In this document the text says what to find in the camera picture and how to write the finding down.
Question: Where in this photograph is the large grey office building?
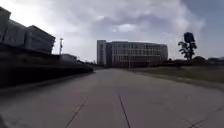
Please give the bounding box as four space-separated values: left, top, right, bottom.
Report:
96 39 169 69

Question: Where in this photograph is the grass field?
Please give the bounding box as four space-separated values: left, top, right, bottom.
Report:
128 65 224 84

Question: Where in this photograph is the dark building with terraces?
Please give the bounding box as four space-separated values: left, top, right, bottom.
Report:
0 6 57 55

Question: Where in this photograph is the tall dark tree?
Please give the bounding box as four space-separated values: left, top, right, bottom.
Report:
177 31 198 61

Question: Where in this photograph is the pole with lamps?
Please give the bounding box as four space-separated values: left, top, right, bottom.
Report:
59 37 64 56

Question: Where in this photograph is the dark row of bushes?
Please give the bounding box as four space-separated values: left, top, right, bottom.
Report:
166 55 224 67

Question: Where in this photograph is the grey concrete road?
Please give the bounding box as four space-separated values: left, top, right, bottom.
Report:
0 68 224 128

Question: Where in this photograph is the small low building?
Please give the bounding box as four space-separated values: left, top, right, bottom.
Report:
59 53 78 64

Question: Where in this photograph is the dark low wall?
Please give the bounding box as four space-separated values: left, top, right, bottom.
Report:
0 44 95 89

